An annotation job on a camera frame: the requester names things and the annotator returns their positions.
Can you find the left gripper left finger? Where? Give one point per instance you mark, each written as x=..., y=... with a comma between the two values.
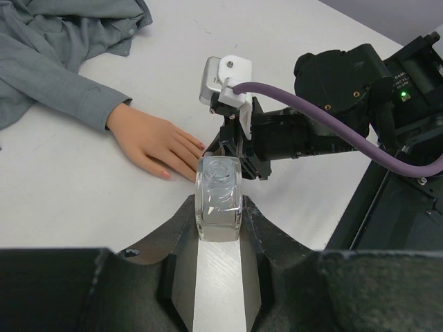
x=149, y=286

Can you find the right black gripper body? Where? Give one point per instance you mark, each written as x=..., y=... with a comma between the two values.
x=231, y=141

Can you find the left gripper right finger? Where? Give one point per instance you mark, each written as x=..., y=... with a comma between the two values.
x=289, y=287

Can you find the clear nail polish bottle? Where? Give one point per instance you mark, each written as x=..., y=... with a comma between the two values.
x=218, y=198

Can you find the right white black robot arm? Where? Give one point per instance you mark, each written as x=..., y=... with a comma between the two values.
x=388, y=109

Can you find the mannequin hand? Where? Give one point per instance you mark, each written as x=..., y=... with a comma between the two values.
x=154, y=144

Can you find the grey crumpled shirt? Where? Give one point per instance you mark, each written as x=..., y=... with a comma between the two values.
x=43, y=45

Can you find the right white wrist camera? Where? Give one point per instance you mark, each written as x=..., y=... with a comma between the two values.
x=220, y=76

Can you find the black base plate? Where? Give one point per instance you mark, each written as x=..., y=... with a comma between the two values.
x=391, y=212

